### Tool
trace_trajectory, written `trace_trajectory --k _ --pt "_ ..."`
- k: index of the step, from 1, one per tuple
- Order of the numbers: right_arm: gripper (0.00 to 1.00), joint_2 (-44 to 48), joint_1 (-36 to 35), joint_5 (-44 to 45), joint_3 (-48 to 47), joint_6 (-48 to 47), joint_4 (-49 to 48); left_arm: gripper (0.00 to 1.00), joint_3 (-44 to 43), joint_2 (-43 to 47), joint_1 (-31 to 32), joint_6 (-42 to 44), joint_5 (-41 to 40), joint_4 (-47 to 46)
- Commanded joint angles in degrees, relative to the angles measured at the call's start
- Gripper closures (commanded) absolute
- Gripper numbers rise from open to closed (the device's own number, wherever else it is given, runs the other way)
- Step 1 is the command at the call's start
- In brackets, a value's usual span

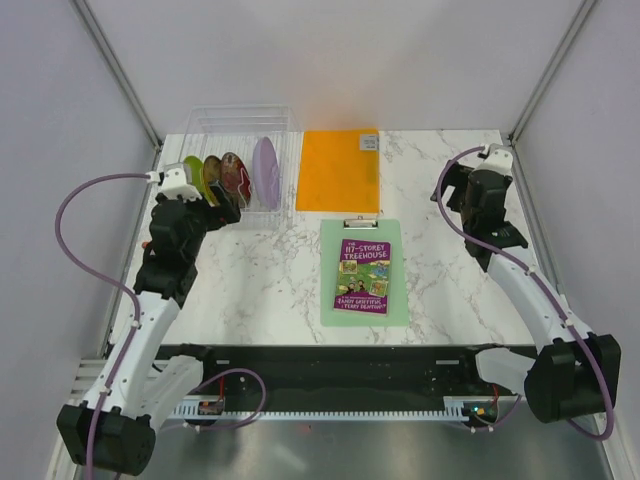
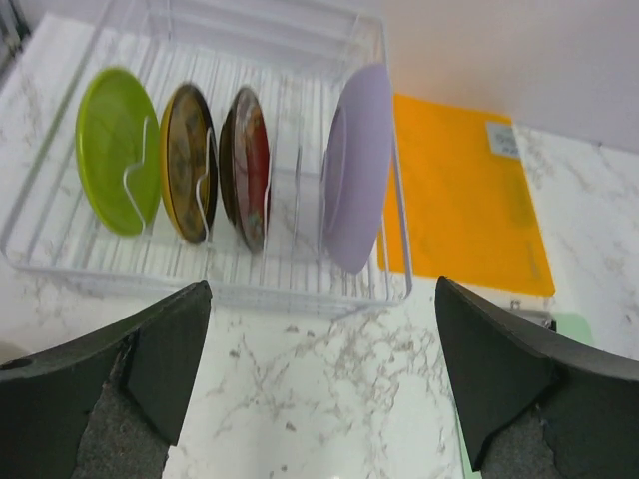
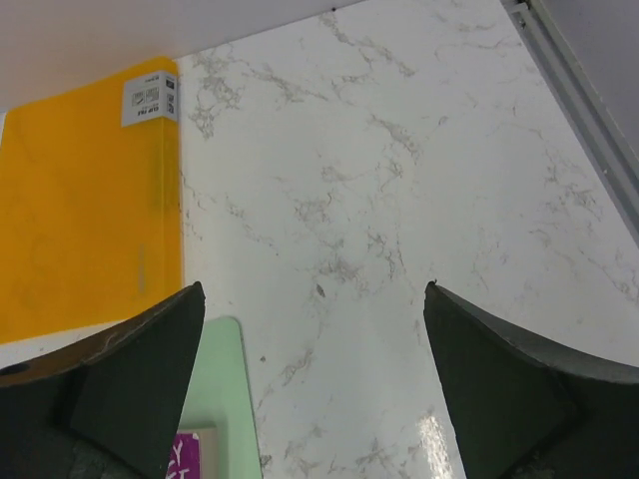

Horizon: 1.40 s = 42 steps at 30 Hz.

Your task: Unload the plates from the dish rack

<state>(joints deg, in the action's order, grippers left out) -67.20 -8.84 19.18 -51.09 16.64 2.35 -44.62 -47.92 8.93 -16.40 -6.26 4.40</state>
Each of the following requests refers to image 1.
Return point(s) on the green plate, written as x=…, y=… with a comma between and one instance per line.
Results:
x=196, y=168

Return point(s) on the orange folder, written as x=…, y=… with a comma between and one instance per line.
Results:
x=339, y=172

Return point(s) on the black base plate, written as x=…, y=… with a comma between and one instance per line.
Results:
x=339, y=377

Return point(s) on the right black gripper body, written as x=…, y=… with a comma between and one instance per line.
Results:
x=457, y=175

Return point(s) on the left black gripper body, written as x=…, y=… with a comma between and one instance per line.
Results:
x=214, y=217

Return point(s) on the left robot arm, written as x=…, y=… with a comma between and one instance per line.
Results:
x=115, y=425

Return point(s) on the lilac plastic plate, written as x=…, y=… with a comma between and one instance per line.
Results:
x=266, y=173

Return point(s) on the mint green clipboard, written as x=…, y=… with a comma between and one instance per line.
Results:
x=332, y=233

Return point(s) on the purple treehouse book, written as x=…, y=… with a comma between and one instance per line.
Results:
x=363, y=280

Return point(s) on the white slotted cable duct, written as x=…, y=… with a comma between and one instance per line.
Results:
x=451, y=409

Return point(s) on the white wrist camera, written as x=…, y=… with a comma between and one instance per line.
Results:
x=175, y=182
x=496, y=158

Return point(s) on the red floral plate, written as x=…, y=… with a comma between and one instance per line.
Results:
x=235, y=179

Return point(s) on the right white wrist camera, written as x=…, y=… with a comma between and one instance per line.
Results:
x=496, y=158

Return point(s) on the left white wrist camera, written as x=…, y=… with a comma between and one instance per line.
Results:
x=175, y=182

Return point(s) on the brown patterned plate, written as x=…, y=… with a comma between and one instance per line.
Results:
x=211, y=172

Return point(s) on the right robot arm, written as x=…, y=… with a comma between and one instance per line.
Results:
x=575, y=372

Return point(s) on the white wire dish rack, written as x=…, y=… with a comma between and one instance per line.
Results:
x=245, y=150

